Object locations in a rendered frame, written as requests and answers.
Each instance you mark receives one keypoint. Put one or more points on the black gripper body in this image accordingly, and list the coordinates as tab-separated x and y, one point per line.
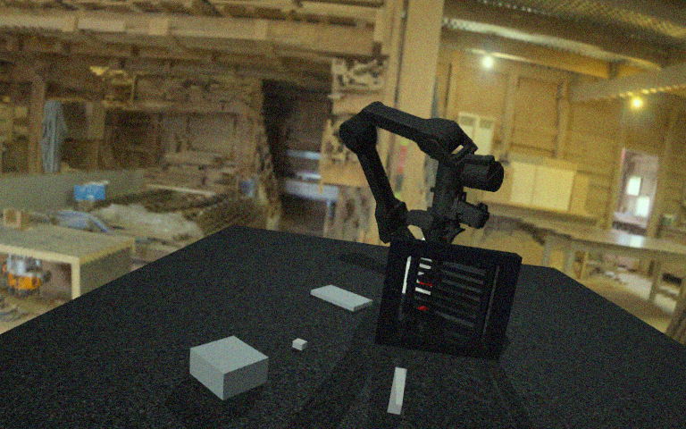
437	216

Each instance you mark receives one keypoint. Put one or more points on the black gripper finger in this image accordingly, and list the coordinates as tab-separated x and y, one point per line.
434	235
454	231

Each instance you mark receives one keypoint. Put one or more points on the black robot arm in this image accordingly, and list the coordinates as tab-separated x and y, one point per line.
436	137

